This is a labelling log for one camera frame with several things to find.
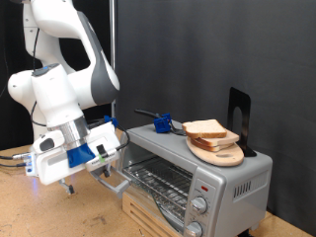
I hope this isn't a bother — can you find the black metal bookend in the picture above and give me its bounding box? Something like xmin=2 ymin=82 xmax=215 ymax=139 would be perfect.
xmin=226 ymin=87 xmax=258 ymax=158

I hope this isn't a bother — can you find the silver toaster oven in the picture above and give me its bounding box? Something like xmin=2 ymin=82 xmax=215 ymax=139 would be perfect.
xmin=114 ymin=119 xmax=274 ymax=237

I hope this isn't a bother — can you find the black camera cable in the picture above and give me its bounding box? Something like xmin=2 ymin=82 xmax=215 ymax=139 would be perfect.
xmin=29 ymin=28 xmax=131 ymax=152

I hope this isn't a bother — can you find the black base cable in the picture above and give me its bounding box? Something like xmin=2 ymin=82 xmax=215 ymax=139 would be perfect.
xmin=0 ymin=152 xmax=33 ymax=161
xmin=0 ymin=161 xmax=29 ymax=169

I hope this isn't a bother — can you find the metal oven rack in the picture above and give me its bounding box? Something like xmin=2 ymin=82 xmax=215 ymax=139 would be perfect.
xmin=122 ymin=156 xmax=194 ymax=212

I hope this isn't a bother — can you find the blue cable clip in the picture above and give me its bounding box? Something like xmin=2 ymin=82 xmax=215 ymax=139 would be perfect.
xmin=104 ymin=115 xmax=119 ymax=128

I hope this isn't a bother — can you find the spatula with blue grip block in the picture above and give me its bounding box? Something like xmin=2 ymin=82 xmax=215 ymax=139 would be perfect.
xmin=133 ymin=108 xmax=188 ymax=137

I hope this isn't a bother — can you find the metal pole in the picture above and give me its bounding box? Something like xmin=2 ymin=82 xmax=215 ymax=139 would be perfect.
xmin=109 ymin=0 xmax=119 ymax=119

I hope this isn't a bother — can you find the silver oven knob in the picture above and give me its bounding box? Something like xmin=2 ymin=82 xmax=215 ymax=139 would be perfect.
xmin=191 ymin=197 xmax=208 ymax=215
xmin=186 ymin=221 xmax=203 ymax=237

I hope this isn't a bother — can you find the wooden cutting board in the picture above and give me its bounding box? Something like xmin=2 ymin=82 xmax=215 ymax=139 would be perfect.
xmin=185 ymin=136 xmax=245 ymax=168

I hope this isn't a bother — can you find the glass oven door with handle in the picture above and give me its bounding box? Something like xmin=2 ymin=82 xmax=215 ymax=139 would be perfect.
xmin=89 ymin=164 xmax=187 ymax=233

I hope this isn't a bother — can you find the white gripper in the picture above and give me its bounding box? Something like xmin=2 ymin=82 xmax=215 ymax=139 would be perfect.
xmin=35 ymin=121 xmax=121 ymax=196

